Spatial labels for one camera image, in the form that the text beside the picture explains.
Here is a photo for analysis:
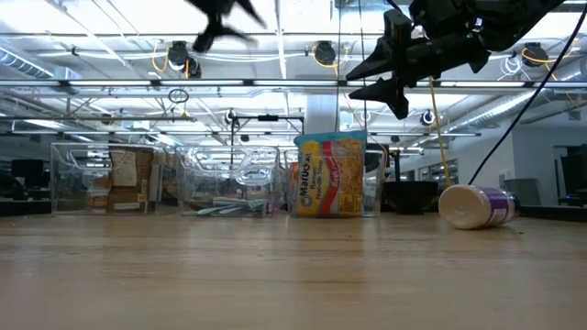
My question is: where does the white pillar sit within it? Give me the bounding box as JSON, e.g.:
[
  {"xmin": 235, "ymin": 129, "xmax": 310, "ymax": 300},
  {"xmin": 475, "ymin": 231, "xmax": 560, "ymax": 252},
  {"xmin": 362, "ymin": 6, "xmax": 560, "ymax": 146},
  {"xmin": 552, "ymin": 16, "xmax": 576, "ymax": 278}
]
[{"xmin": 304, "ymin": 93, "xmax": 341, "ymax": 135}]

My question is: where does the purple label spice jar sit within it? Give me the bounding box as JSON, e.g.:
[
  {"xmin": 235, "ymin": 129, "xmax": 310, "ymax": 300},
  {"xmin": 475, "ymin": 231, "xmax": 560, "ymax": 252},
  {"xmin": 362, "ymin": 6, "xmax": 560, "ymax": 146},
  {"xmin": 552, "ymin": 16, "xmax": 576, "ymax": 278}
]
[{"xmin": 437, "ymin": 184, "xmax": 522, "ymax": 231}]

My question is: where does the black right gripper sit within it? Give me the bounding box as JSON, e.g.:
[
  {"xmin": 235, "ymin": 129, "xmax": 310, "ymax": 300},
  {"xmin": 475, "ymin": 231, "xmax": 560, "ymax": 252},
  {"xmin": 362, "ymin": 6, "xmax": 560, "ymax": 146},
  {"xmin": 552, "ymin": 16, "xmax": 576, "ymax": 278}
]
[{"xmin": 345, "ymin": 8, "xmax": 492, "ymax": 121}]

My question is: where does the brown spice jar black lid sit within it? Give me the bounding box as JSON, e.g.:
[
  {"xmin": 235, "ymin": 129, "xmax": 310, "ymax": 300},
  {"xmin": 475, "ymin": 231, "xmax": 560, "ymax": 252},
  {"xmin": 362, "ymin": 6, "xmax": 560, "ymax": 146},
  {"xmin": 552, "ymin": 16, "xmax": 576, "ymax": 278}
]
[{"xmin": 85, "ymin": 176, "xmax": 111, "ymax": 212}]

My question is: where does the silver spoon striped handle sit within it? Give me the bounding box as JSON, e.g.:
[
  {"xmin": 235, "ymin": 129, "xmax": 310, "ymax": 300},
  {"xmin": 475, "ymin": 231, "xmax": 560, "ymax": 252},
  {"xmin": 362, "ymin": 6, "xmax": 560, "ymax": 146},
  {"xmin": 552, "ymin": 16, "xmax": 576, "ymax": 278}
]
[{"xmin": 210, "ymin": 196, "xmax": 271, "ymax": 215}]

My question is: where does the black background monitor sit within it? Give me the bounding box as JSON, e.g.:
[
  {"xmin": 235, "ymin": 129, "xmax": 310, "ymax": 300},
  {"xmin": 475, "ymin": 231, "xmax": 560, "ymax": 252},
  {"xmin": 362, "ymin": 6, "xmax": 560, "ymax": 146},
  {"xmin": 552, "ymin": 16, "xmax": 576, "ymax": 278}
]
[{"xmin": 8, "ymin": 158, "xmax": 51, "ymax": 203}]

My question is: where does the yellow cable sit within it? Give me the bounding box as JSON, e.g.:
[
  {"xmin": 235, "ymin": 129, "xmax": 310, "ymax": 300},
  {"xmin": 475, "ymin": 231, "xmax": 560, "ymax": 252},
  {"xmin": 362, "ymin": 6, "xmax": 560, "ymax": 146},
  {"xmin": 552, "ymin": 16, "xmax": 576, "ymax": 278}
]
[{"xmin": 427, "ymin": 76, "xmax": 453, "ymax": 187}]

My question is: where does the dark background cabinet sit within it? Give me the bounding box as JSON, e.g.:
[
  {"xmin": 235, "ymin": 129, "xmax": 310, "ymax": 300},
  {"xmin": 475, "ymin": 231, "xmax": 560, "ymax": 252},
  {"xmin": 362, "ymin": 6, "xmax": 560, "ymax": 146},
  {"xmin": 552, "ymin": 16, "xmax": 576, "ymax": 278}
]
[{"xmin": 553, "ymin": 145, "xmax": 587, "ymax": 206}]

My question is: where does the slanted black cable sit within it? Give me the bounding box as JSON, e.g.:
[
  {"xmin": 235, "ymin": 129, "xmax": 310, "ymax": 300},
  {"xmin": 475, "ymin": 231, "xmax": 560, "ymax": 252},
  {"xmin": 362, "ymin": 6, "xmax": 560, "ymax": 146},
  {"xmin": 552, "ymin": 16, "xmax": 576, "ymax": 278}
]
[{"xmin": 467, "ymin": 3, "xmax": 587, "ymax": 186}]

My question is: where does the clear plastic bin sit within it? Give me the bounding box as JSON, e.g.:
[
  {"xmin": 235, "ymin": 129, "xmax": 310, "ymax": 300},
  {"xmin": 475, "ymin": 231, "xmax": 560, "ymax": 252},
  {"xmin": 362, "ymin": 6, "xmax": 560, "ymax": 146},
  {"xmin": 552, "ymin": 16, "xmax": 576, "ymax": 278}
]
[
  {"xmin": 280, "ymin": 146, "xmax": 384, "ymax": 218},
  {"xmin": 50, "ymin": 141, "xmax": 167, "ymax": 215},
  {"xmin": 173, "ymin": 145, "xmax": 282, "ymax": 217}
]

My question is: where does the silver ceiling duct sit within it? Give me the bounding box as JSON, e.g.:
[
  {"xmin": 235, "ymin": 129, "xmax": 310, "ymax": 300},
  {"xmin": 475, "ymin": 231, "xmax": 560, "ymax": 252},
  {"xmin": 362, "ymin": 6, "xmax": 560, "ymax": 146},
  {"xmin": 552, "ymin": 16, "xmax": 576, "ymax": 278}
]
[
  {"xmin": 0, "ymin": 45, "xmax": 83, "ymax": 96},
  {"xmin": 451, "ymin": 59, "xmax": 587, "ymax": 135}
]

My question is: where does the grey chair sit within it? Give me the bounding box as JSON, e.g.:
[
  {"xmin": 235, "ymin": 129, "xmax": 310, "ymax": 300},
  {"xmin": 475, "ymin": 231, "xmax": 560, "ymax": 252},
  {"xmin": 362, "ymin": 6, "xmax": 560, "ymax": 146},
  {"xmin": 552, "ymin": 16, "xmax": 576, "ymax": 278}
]
[{"xmin": 503, "ymin": 177, "xmax": 546, "ymax": 206}]

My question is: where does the orange snack packet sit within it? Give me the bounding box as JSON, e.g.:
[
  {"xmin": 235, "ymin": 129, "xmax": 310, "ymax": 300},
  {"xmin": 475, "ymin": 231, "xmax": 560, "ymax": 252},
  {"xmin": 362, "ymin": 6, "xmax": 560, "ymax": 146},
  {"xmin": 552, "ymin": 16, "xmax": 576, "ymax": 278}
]
[{"xmin": 108, "ymin": 146, "xmax": 156, "ymax": 215}]

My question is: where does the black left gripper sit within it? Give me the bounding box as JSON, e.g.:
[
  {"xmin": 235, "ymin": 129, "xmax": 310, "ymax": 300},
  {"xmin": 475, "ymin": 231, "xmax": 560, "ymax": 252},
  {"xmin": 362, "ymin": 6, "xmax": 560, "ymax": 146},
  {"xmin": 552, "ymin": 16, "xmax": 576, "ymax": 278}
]
[{"xmin": 185, "ymin": 0, "xmax": 268, "ymax": 54}]

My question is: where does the blue ramen packet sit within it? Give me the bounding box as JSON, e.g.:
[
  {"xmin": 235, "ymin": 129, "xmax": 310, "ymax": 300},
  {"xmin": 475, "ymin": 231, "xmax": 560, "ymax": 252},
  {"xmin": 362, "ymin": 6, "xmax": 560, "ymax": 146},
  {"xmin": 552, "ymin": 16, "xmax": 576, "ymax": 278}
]
[{"xmin": 293, "ymin": 130, "xmax": 369, "ymax": 218}]

